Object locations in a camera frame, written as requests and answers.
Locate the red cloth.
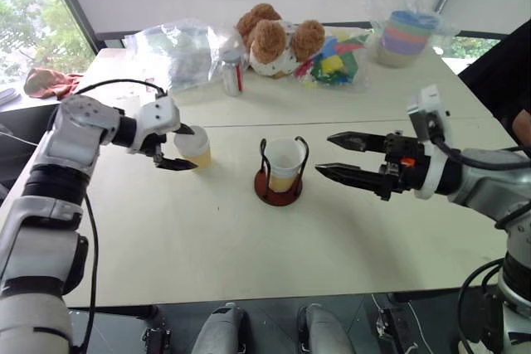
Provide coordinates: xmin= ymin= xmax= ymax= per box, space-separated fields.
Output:
xmin=22 ymin=67 xmax=87 ymax=100

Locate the black cable loop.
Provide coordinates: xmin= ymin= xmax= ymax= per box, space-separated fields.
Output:
xmin=456 ymin=257 xmax=506 ymax=354

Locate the stack of coloured bowls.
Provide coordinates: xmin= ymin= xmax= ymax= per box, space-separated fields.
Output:
xmin=370 ymin=8 xmax=460 ymax=70

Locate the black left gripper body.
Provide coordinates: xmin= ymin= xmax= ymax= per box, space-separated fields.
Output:
xmin=139 ymin=131 xmax=168 ymax=167

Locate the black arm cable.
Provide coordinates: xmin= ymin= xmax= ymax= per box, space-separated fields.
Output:
xmin=71 ymin=78 xmax=170 ymax=102
xmin=428 ymin=118 xmax=531 ymax=172

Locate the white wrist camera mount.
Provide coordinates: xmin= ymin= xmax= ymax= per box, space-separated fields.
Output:
xmin=127 ymin=95 xmax=183 ymax=155
xmin=406 ymin=84 xmax=452 ymax=201

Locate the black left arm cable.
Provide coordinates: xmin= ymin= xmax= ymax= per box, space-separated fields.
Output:
xmin=71 ymin=78 xmax=170 ymax=102

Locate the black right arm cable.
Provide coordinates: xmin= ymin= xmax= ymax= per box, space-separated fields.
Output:
xmin=428 ymin=118 xmax=531 ymax=172

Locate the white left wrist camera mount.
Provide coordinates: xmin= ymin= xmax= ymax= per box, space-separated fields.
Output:
xmin=127 ymin=95 xmax=183 ymax=155

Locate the translucent cup with juice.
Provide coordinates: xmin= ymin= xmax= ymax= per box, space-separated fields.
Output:
xmin=265 ymin=138 xmax=304 ymax=194

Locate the black wire cup holder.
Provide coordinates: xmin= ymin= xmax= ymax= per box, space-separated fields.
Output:
xmin=253 ymin=135 xmax=309 ymax=207

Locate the bag of coloured blocks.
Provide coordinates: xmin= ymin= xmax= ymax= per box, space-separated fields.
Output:
xmin=293 ymin=27 xmax=373 ymax=93

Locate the brown teddy bear plush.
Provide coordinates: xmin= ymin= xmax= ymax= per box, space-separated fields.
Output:
xmin=236 ymin=2 xmax=327 ymax=80

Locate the clear plastic bag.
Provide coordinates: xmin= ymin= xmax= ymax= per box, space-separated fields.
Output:
xmin=123 ymin=17 xmax=246 ymax=93

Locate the black window frame post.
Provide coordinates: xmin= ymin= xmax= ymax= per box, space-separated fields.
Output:
xmin=41 ymin=0 xmax=125 ymax=55

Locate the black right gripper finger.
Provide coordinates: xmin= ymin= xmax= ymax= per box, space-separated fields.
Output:
xmin=314 ymin=162 xmax=386 ymax=198
xmin=326 ymin=131 xmax=390 ymax=153

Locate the black power strip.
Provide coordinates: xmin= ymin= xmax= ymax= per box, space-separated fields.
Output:
xmin=374 ymin=306 xmax=417 ymax=354

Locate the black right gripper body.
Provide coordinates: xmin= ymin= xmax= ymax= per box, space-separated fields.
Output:
xmin=375 ymin=131 xmax=429 ymax=202

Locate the person in black clothing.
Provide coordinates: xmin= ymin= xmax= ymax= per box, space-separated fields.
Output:
xmin=455 ymin=17 xmax=531 ymax=139

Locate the grey rounded robot leg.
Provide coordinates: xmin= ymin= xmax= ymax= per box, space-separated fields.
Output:
xmin=295 ymin=303 xmax=358 ymax=354
xmin=191 ymin=303 xmax=251 ymax=354

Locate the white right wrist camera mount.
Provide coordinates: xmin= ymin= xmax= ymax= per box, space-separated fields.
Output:
xmin=406 ymin=84 xmax=452 ymax=201

